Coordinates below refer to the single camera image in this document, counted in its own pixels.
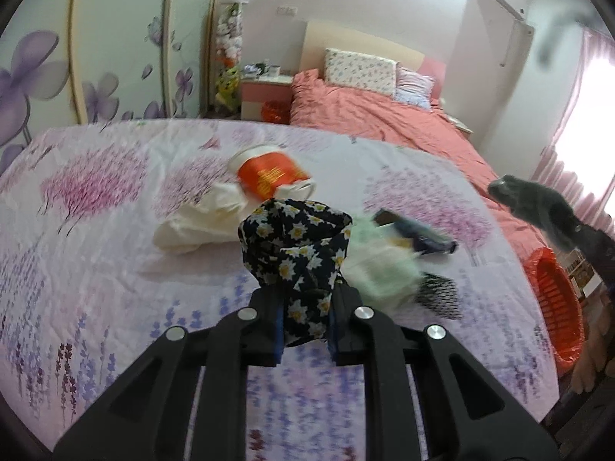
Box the pink window curtain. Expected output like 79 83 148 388
533 29 615 236

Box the floral pink purple tablecloth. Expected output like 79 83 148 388
1 121 559 448

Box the sliding wardrobe with flowers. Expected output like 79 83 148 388
1 0 214 167

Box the white wall air conditioner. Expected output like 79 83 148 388
476 0 535 68

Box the pale green crumpled cloth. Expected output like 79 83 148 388
341 216 424 315

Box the white floral pillow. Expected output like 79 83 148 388
324 48 397 98

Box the cream pink headboard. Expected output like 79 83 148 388
298 21 446 100

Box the blue grey cloth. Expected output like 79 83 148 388
488 175 580 253

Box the pink white nightstand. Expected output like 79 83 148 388
240 75 293 125

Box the black mesh fruit net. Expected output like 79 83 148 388
416 273 462 320

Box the red white instant noodle cup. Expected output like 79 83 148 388
227 145 316 201

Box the salmon pink bed duvet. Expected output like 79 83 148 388
290 69 547 261

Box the stuffed toys rack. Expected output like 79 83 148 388
214 0 246 117

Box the black patterned fabric pouch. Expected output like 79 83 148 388
238 199 352 347

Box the pink striped pillow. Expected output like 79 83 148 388
393 67 435 111

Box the cream crumpled tissue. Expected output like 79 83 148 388
153 183 252 254

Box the red plastic laundry basket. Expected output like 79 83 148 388
523 248 585 377

